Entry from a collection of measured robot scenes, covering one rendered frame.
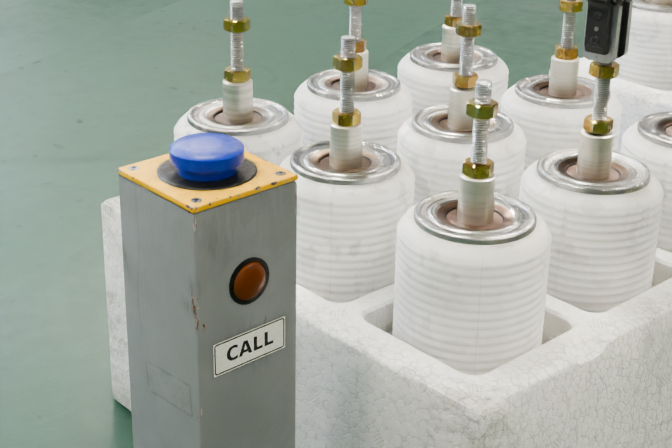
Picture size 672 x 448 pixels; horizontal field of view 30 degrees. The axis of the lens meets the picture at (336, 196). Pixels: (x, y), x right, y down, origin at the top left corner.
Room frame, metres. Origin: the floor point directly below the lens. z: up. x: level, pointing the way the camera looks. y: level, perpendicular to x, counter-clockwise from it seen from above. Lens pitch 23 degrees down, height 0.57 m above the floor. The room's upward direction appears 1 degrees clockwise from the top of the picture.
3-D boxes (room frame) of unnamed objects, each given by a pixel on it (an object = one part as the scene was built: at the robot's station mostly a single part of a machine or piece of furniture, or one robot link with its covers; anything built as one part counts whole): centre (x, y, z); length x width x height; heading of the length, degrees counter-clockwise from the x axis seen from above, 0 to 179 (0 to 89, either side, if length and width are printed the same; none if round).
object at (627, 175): (0.79, -0.17, 0.25); 0.08 x 0.08 x 0.01
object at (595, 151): (0.79, -0.17, 0.26); 0.02 x 0.02 x 0.03
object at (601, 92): (0.79, -0.17, 0.30); 0.01 x 0.01 x 0.08
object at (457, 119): (0.87, -0.09, 0.26); 0.02 x 0.02 x 0.03
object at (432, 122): (0.87, -0.09, 0.25); 0.08 x 0.08 x 0.01
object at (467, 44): (0.87, -0.09, 0.30); 0.01 x 0.01 x 0.08
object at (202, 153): (0.62, 0.07, 0.32); 0.04 x 0.04 x 0.02
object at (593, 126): (0.79, -0.17, 0.29); 0.02 x 0.02 x 0.01; 89
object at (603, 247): (0.79, -0.17, 0.16); 0.10 x 0.10 x 0.18
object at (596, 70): (0.79, -0.17, 0.32); 0.02 x 0.02 x 0.01; 89
